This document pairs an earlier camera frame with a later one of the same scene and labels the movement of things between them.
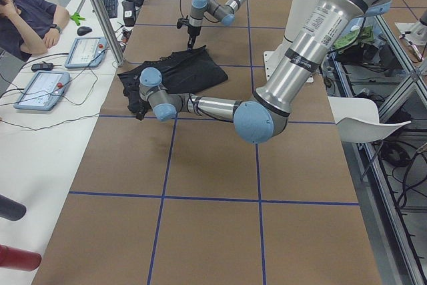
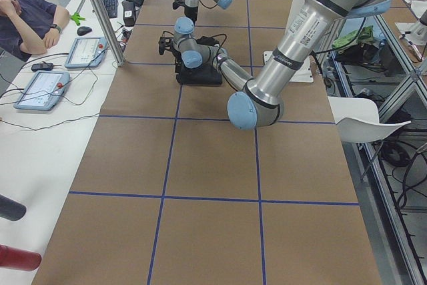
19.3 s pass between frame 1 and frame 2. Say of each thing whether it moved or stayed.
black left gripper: moved
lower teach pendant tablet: stayed
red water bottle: stayed
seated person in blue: stayed
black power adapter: stayed
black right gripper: moved
